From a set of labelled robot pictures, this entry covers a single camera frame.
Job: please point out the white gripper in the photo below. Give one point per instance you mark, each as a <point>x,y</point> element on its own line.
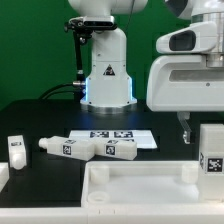
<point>183,83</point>

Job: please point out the white desk top panel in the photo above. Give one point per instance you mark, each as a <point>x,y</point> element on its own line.
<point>145,182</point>

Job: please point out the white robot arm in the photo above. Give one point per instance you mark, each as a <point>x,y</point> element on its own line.
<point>108,87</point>

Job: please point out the white left corner block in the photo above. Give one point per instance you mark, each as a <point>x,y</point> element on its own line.
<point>4,175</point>

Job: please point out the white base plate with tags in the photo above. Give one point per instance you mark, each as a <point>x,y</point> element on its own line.
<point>143,138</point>

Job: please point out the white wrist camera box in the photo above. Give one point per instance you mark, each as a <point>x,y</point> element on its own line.
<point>199,38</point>

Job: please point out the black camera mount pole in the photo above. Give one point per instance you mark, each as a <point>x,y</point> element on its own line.
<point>80,73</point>

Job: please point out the black camera on mount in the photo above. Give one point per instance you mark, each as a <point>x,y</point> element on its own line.
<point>85,24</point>

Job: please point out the white front rail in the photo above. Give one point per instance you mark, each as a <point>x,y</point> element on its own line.
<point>111,216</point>

